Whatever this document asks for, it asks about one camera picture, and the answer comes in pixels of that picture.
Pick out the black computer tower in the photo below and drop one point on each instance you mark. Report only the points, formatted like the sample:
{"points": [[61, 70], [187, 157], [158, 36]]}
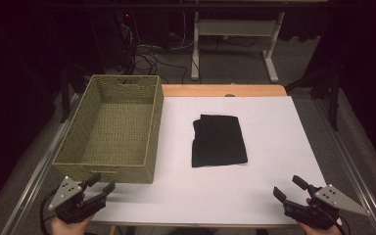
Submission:
{"points": [[114, 39]]}

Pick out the white paper sheet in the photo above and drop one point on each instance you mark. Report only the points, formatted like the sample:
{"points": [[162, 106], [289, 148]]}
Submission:
{"points": [[182, 182]]}

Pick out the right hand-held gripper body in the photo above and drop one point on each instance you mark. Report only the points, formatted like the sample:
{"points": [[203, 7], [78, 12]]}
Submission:
{"points": [[316, 209]]}

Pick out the black tripod stand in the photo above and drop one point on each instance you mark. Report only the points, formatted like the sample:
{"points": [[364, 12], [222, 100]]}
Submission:
{"points": [[333, 94]]}

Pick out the white desk frame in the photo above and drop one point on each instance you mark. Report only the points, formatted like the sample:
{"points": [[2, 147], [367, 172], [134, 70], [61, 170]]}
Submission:
{"points": [[235, 27]]}

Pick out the green woven basket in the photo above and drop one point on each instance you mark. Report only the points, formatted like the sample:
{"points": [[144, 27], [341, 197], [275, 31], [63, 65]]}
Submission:
{"points": [[117, 130]]}

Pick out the person's left hand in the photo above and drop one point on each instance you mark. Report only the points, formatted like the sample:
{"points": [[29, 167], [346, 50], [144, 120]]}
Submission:
{"points": [[68, 228]]}

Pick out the black cloth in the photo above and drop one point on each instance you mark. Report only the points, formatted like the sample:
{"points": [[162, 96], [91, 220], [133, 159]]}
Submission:
{"points": [[218, 140]]}

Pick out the metal floor rail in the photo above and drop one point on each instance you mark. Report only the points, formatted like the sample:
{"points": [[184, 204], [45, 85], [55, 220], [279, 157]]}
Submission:
{"points": [[355, 176], [32, 189]]}

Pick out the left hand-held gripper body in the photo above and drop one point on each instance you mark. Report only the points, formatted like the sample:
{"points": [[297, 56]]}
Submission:
{"points": [[68, 196]]}

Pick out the person's right hand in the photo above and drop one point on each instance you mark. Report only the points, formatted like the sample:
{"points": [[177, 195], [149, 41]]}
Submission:
{"points": [[319, 231]]}

